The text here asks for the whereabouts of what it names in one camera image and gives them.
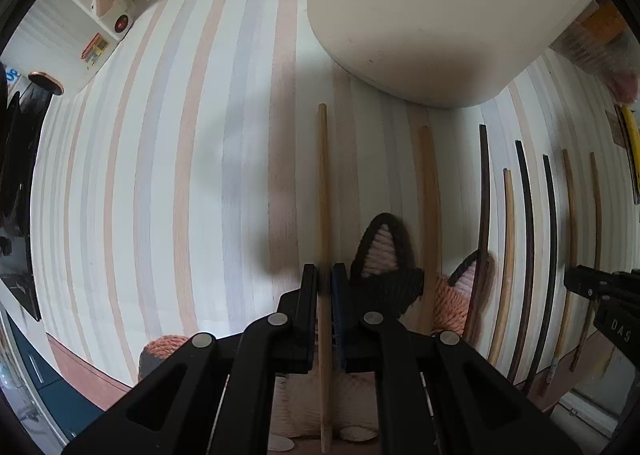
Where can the brown cardboard piece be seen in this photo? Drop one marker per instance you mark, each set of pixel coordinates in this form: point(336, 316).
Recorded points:
point(616, 127)

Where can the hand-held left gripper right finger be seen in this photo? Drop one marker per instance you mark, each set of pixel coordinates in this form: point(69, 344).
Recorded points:
point(340, 295)

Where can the thin light wooden chopstick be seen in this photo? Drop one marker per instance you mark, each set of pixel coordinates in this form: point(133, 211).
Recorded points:
point(323, 185)

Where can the cream utensil holder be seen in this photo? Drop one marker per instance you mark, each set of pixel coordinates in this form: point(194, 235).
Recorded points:
point(425, 10)

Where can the thick light wooden chopstick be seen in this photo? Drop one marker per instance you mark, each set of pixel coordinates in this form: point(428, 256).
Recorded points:
point(429, 185)

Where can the woven calico cat mat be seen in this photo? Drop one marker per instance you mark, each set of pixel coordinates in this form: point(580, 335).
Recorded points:
point(385, 245)

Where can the black chopstick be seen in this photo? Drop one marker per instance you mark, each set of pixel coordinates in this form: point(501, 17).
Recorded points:
point(529, 235)
point(552, 245)

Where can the pastel striped tablecloth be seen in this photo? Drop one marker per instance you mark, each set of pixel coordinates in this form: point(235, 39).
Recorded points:
point(175, 160)

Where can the blue cabinet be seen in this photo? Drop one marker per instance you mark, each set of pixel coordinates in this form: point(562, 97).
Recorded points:
point(45, 380)

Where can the dark furniture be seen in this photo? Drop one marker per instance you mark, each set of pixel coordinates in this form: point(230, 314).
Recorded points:
point(20, 185)

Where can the dark brown chopstick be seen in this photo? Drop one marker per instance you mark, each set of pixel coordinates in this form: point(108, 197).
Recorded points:
point(484, 195)

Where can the clear bag of orange packets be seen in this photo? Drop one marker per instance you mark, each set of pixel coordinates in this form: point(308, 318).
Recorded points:
point(595, 40)

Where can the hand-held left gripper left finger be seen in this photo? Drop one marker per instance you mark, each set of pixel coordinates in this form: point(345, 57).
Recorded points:
point(312, 295)

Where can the tan bamboo chopstick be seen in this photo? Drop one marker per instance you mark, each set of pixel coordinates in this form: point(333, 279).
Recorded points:
point(509, 245)

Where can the white plastic appliance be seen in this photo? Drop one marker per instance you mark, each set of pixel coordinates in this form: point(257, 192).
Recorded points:
point(70, 35)

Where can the yellow flat item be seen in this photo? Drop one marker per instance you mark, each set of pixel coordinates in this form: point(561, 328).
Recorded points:
point(632, 145)

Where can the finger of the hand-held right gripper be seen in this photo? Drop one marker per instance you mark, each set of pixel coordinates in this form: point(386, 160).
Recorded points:
point(582, 280)

